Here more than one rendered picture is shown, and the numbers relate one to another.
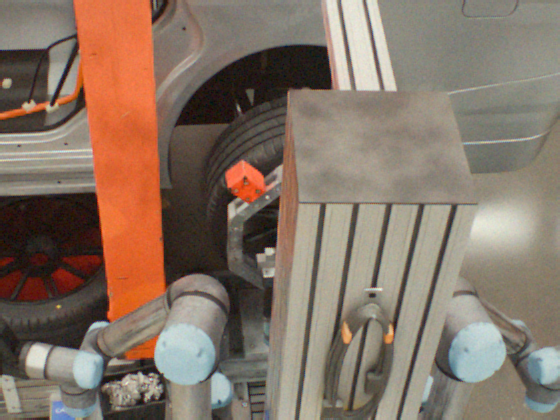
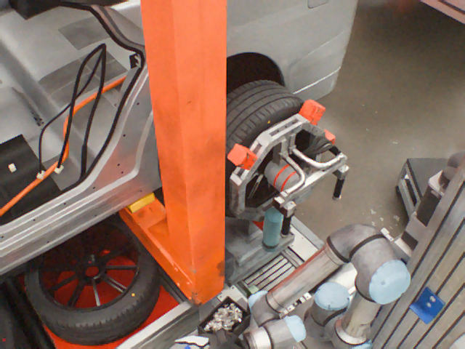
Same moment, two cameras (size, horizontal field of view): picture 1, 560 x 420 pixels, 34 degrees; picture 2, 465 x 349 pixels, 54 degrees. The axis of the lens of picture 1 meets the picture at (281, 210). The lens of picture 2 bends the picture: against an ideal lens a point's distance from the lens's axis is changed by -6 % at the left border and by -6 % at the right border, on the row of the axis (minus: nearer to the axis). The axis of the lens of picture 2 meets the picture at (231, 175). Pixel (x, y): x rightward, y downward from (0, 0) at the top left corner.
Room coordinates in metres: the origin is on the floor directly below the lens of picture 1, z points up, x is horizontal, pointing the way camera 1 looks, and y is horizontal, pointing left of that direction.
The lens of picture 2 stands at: (0.74, 0.84, 2.48)
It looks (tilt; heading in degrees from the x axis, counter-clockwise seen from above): 47 degrees down; 330
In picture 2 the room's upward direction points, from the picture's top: 1 degrees clockwise
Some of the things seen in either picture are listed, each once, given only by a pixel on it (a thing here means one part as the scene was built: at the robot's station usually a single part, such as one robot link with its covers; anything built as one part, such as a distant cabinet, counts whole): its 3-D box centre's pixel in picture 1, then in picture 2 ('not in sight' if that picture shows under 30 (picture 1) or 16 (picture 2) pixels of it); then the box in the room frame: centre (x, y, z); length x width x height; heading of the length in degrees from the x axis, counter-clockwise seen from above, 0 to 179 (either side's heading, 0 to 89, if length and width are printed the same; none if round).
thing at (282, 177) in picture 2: not in sight; (289, 179); (1.90, -0.12, 0.85); 0.21 x 0.14 x 0.14; 11
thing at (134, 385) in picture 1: (133, 397); (224, 324); (1.54, 0.40, 0.51); 0.20 x 0.14 x 0.13; 110
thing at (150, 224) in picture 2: not in sight; (155, 218); (2.09, 0.47, 0.69); 0.52 x 0.17 x 0.35; 11
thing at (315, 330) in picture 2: not in sight; (324, 317); (1.25, 0.14, 0.87); 0.15 x 0.15 x 0.10
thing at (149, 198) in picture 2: not in sight; (136, 195); (2.26, 0.50, 0.71); 0.14 x 0.14 x 0.05; 11
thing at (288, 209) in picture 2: (270, 269); (283, 204); (1.73, 0.02, 0.93); 0.09 x 0.05 x 0.05; 11
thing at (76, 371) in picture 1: (74, 368); (283, 333); (1.15, 0.42, 1.21); 0.11 x 0.08 x 0.09; 82
